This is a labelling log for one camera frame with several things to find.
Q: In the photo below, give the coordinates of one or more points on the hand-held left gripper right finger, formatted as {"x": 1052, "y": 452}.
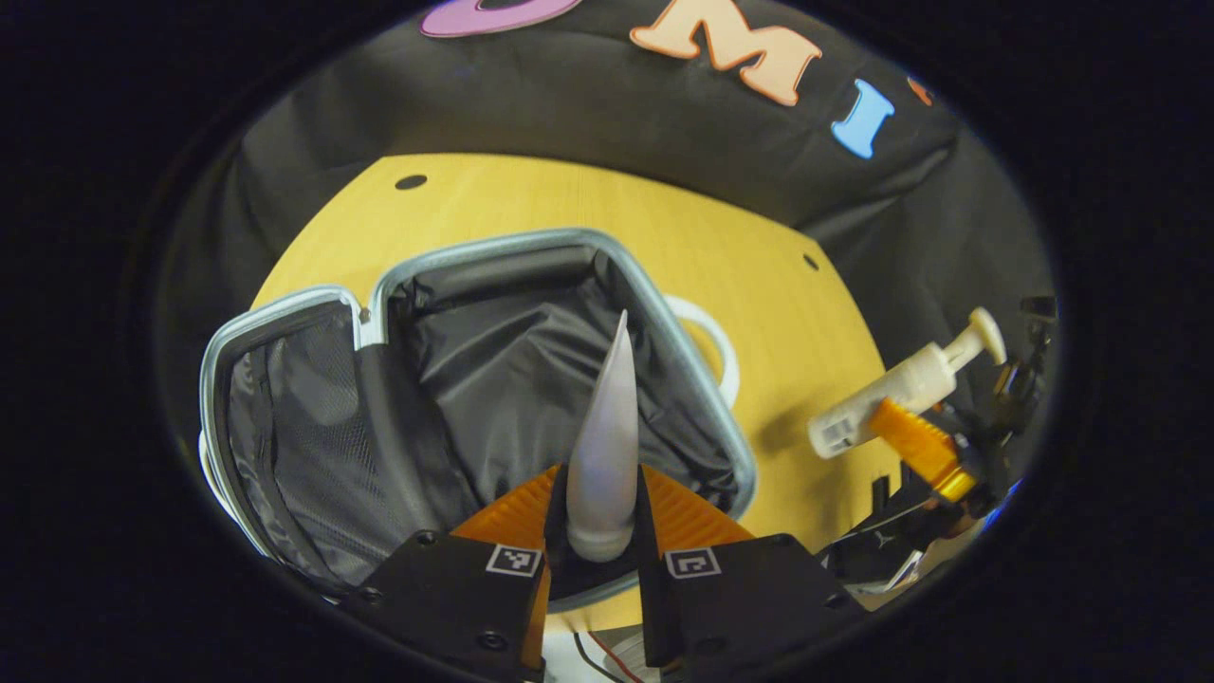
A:
{"x": 740, "y": 607}

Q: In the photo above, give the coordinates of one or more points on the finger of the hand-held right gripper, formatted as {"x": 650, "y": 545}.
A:
{"x": 920, "y": 451}

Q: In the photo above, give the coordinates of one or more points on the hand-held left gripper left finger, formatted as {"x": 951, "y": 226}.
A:
{"x": 455, "y": 607}

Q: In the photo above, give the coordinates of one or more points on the white pump bottle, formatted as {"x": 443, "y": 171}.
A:
{"x": 892, "y": 389}

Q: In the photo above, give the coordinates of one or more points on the white squeeze tube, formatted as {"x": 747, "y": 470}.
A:
{"x": 607, "y": 455}

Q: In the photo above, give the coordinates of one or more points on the black backdrop cloth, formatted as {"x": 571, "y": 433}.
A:
{"x": 569, "y": 114}

